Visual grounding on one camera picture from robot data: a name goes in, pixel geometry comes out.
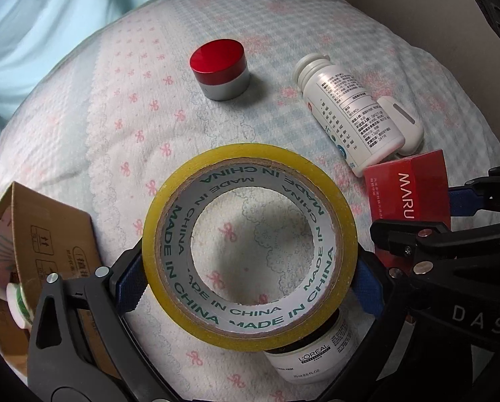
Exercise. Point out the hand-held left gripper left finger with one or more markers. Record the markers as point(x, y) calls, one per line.
point(129, 278)

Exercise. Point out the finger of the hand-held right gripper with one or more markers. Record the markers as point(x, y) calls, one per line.
point(404, 236)
point(490, 190)

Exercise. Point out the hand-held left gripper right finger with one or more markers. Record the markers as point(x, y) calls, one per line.
point(369, 289)

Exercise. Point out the yellow tape roll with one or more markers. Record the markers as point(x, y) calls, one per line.
point(158, 238)

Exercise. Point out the red cardboard box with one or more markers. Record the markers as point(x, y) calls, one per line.
point(409, 184)

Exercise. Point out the white cream jar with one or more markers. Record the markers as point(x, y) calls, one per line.
point(317, 351)

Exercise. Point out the brown cardboard box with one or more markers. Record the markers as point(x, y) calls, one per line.
point(57, 226)

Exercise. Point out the small white plastic device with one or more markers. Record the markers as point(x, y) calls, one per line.
point(407, 127)

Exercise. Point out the white and green roll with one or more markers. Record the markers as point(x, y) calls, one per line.
point(20, 305)

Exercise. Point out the white pill bottle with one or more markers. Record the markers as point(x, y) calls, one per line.
point(350, 113)

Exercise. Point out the white quilt with pink bows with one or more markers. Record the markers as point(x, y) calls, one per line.
point(128, 134)

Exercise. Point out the red-lidded silver jar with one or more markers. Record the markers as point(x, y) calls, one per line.
point(218, 60)

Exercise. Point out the light blue sheet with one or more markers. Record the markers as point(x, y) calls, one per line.
point(45, 29)

